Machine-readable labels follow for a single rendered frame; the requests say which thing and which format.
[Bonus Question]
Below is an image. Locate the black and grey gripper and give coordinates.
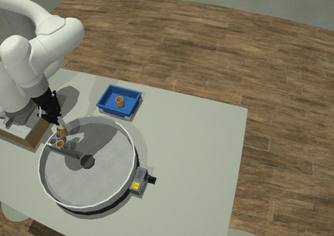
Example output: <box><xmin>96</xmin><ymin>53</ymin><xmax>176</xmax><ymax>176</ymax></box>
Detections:
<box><xmin>31</xmin><ymin>87</ymin><xmax>66</xmax><ymax>129</ymax></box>

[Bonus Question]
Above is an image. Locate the grey metal bushing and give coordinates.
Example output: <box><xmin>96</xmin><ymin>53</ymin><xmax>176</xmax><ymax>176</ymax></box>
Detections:
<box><xmin>55</xmin><ymin>133</ymin><xmax>66</xmax><ymax>142</ymax></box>
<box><xmin>63</xmin><ymin>142</ymin><xmax>74</xmax><ymax>152</ymax></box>
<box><xmin>50</xmin><ymin>138</ymin><xmax>58</xmax><ymax>146</ymax></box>

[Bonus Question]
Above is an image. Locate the bronze bushing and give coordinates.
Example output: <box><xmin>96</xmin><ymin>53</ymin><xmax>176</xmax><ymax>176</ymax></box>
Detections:
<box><xmin>56</xmin><ymin>125</ymin><xmax>67</xmax><ymax>137</ymax></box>
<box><xmin>56</xmin><ymin>140</ymin><xmax>65</xmax><ymax>148</ymax></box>
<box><xmin>115</xmin><ymin>97</ymin><xmax>124</xmax><ymax>107</ymax></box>

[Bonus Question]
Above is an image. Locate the blue crate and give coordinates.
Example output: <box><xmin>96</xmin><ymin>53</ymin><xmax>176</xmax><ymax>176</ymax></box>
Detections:
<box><xmin>98</xmin><ymin>85</ymin><xmax>142</xmax><ymax>120</ymax></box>

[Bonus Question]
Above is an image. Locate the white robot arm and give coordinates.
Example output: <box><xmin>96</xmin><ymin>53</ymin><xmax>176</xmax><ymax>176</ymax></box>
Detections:
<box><xmin>0</xmin><ymin>0</ymin><xmax>85</xmax><ymax>127</ymax></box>

